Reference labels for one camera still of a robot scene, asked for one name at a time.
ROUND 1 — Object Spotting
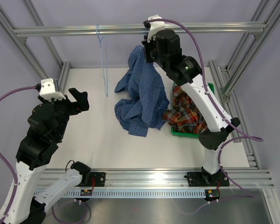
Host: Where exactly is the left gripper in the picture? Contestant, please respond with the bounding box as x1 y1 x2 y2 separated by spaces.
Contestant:
40 88 89 140

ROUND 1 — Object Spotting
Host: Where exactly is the blue checked shirt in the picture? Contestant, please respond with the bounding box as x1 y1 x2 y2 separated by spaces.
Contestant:
114 45 169 137

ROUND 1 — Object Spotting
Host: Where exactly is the light blue wire hanger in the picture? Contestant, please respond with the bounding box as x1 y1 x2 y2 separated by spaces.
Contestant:
96 24 109 97

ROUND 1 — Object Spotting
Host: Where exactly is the brown red plaid shirt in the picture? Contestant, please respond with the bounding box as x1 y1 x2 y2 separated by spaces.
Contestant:
162 84 210 135

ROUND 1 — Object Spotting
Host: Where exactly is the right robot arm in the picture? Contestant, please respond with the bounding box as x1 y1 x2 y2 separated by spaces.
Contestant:
142 28 240 187

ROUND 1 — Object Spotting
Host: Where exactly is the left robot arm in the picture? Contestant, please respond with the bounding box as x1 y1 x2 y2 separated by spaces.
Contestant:
0 88 91 224

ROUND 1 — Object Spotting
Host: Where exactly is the green plastic tray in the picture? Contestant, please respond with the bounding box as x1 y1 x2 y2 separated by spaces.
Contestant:
170 83 215 139

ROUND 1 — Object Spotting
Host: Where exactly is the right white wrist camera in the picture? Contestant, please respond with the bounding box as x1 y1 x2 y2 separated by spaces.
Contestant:
143 14 165 43

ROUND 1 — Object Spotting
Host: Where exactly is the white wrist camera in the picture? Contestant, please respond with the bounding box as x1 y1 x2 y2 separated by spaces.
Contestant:
35 78 66 102
143 14 165 43

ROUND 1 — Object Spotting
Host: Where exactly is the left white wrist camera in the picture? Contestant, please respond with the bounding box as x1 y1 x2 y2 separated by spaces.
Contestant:
35 78 66 102

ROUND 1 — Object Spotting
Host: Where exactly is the aluminium frame top rail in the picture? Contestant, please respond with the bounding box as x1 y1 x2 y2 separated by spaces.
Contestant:
13 21 266 37

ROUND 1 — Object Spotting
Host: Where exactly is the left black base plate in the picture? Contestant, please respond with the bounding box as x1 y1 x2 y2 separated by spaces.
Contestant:
88 172 106 187

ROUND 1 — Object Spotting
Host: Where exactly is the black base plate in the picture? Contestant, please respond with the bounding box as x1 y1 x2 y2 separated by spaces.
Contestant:
88 172 106 187
184 171 230 187

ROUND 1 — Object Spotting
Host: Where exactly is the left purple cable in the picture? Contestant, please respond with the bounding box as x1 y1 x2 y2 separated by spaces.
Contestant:
0 85 89 222

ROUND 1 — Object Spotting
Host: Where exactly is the white slotted cable duct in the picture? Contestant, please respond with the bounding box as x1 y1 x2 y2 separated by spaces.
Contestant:
61 188 206 198

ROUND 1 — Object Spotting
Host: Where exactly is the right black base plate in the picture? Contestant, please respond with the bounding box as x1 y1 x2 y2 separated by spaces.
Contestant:
184 171 230 187

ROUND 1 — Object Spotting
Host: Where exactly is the front aluminium rail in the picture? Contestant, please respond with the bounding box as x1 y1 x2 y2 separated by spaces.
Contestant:
39 169 275 189

